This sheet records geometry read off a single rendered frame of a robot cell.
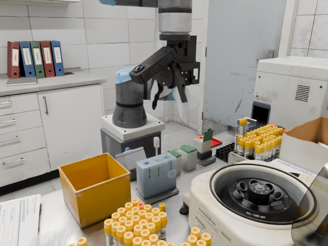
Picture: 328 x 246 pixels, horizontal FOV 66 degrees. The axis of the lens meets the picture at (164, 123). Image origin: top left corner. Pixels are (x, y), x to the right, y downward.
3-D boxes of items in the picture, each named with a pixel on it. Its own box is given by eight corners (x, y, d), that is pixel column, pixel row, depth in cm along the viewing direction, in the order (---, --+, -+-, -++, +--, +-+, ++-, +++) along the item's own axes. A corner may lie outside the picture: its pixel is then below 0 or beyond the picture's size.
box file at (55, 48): (57, 72, 258) (52, 40, 248) (65, 75, 239) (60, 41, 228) (49, 72, 254) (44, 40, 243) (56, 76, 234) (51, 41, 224)
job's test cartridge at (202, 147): (200, 150, 90) (201, 134, 88) (210, 155, 87) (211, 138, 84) (192, 153, 88) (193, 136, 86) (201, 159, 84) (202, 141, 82)
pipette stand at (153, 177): (165, 180, 75) (165, 150, 71) (179, 193, 69) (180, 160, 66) (134, 191, 70) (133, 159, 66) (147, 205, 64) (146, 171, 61)
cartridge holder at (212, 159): (197, 151, 93) (198, 142, 91) (215, 161, 86) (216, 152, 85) (186, 155, 90) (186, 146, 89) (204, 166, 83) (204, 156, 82)
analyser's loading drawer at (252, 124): (256, 122, 115) (257, 112, 113) (270, 127, 110) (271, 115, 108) (226, 133, 103) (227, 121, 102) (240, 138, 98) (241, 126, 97)
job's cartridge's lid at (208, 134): (213, 126, 82) (214, 127, 82) (210, 138, 85) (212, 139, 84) (204, 129, 80) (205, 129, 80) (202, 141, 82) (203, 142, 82)
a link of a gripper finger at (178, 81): (191, 99, 56) (178, 63, 57) (186, 100, 55) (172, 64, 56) (180, 107, 60) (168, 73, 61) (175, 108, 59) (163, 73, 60)
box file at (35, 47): (38, 73, 248) (32, 40, 238) (45, 77, 229) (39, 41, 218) (30, 74, 245) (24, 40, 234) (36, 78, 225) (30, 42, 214)
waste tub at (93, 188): (110, 182, 74) (107, 152, 70) (133, 207, 64) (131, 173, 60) (62, 200, 67) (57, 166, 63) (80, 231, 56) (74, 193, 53)
